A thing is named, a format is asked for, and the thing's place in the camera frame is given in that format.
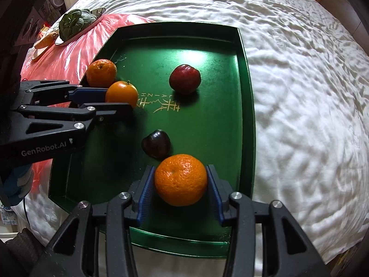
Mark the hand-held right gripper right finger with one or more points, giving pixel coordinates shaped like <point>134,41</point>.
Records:
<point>214,193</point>

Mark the orange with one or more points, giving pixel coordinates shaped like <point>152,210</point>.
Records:
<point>101,73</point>
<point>181,179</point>
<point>122,93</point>

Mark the dark purple plum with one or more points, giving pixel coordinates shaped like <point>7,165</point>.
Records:
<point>155,144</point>

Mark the person's left forearm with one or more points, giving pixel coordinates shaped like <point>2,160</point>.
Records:
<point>21,243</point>

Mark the green leafy vegetable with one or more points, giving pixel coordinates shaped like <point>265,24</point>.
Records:
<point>75,23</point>

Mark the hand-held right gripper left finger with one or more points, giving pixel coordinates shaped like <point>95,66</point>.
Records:
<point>145,196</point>

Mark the white round plate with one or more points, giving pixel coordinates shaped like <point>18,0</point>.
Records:
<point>95,14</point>

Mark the carrot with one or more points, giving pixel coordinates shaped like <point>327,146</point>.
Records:
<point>46,39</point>

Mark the orange-rimmed plate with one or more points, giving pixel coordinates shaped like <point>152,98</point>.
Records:
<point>38,53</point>

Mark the person's left hand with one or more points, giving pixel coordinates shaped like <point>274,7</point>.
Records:
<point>17,183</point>

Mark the red apple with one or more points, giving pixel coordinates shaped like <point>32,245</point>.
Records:
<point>184,79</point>

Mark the pink plastic sheet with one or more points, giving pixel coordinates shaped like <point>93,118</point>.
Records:
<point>72,52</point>

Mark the wooden headboard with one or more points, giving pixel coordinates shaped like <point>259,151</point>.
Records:
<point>343,3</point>

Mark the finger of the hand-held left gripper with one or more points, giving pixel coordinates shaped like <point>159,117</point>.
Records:
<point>89,93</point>
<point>115,110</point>

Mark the green rectangular tray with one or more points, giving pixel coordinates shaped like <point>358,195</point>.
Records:
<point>201,127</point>

